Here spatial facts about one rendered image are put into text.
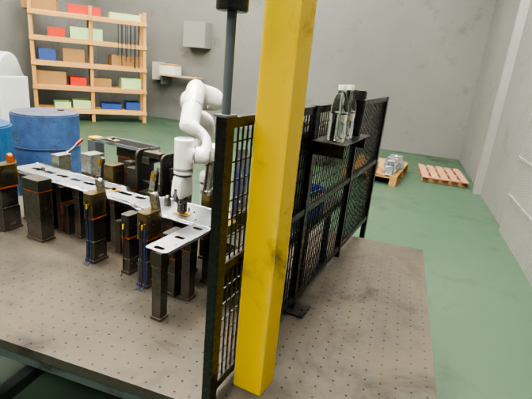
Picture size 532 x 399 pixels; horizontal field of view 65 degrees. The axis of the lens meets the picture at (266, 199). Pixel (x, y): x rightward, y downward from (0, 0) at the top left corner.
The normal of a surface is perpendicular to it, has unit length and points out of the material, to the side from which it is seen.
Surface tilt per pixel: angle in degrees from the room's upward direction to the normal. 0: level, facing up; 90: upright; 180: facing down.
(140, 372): 0
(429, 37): 90
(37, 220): 90
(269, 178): 90
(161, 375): 0
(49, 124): 90
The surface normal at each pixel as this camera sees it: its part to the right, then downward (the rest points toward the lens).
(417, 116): -0.31, 0.27
